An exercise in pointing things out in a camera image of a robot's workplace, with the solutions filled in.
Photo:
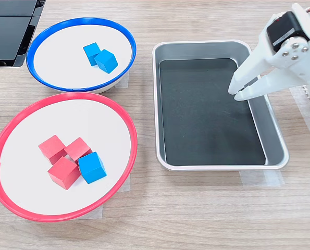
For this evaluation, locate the blue-rimmed white plate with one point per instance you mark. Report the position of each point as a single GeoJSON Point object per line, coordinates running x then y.
{"type": "Point", "coordinates": [61, 65]}

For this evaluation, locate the red cube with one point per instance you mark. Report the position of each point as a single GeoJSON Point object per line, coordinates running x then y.
{"type": "Point", "coordinates": [51, 147]}
{"type": "Point", "coordinates": [63, 173]}
{"type": "Point", "coordinates": [77, 148]}

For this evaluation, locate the blue cube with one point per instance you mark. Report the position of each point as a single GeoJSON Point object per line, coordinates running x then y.
{"type": "Point", "coordinates": [91, 50]}
{"type": "Point", "coordinates": [106, 61]}
{"type": "Point", "coordinates": [92, 168]}

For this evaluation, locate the black glossy device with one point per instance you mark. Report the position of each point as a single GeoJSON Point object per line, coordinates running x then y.
{"type": "Point", "coordinates": [6, 36]}

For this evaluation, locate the steel tray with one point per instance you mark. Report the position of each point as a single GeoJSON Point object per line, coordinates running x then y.
{"type": "Point", "coordinates": [274, 145]}

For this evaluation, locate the black mat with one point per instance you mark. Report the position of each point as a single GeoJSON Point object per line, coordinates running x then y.
{"type": "Point", "coordinates": [201, 117]}

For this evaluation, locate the red-rimmed white plate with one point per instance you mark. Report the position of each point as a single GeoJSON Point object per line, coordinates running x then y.
{"type": "Point", "coordinates": [27, 182]}

